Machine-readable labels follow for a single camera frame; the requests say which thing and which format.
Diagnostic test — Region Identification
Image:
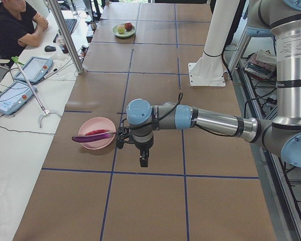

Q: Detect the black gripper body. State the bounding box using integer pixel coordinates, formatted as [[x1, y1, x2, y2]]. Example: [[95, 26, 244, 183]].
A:
[[116, 127, 154, 151]]

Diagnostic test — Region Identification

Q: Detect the red chili pepper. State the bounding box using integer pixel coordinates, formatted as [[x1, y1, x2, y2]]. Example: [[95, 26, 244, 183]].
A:
[[85, 129, 110, 136]]

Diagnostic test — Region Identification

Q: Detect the purple eggplant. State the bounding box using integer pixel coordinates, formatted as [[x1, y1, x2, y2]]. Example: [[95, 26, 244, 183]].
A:
[[72, 132, 115, 143]]

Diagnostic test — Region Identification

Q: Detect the pale green pink peach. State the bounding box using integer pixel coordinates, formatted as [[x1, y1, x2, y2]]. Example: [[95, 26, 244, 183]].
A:
[[116, 24, 126, 34]]

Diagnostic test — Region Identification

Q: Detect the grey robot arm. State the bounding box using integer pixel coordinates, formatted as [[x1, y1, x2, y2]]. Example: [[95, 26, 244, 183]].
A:
[[116, 1, 301, 168]]

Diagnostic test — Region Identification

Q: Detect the pink plate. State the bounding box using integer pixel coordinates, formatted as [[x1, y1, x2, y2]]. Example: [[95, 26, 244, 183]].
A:
[[78, 117, 116, 150]]

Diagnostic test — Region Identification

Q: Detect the far teach pendant tablet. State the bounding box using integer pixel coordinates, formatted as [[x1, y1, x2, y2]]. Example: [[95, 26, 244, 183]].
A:
[[20, 56, 53, 84]]

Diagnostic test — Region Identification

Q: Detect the teach pendant tablet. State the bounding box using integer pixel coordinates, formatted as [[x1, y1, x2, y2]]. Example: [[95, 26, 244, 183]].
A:
[[0, 81, 33, 115], [20, 56, 53, 84]]

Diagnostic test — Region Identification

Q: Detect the black computer mouse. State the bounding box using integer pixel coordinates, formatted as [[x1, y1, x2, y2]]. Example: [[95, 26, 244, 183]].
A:
[[44, 45, 56, 52]]

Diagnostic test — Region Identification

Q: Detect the iced drink cup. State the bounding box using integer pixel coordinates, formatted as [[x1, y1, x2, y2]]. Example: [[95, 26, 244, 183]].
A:
[[56, 36, 69, 54]]

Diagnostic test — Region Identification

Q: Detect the near teach pendant tablet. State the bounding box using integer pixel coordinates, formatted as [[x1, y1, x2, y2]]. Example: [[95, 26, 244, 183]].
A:
[[0, 81, 33, 115]]

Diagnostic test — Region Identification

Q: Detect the black computer keyboard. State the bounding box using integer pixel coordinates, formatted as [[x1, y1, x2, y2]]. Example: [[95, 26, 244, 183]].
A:
[[53, 18, 79, 43]]

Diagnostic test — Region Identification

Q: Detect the stack of books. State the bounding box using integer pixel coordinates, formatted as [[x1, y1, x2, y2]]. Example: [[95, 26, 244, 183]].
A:
[[244, 50, 276, 79]]

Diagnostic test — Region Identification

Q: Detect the seated person in black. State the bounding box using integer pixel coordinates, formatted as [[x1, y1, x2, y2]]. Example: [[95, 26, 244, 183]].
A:
[[0, 1, 49, 60]]

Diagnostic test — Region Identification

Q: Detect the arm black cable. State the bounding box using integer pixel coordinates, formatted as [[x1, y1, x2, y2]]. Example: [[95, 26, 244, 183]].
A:
[[120, 92, 274, 138]]

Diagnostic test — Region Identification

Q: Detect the green handled reacher grabber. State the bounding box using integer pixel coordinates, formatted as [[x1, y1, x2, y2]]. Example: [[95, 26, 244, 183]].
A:
[[12, 56, 62, 128]]

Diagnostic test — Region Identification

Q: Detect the aluminium frame rack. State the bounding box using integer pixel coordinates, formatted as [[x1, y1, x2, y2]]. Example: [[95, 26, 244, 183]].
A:
[[228, 31, 301, 240]]

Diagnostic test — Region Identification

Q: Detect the aluminium frame post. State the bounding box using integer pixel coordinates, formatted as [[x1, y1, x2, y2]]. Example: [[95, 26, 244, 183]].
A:
[[43, 0, 84, 74]]

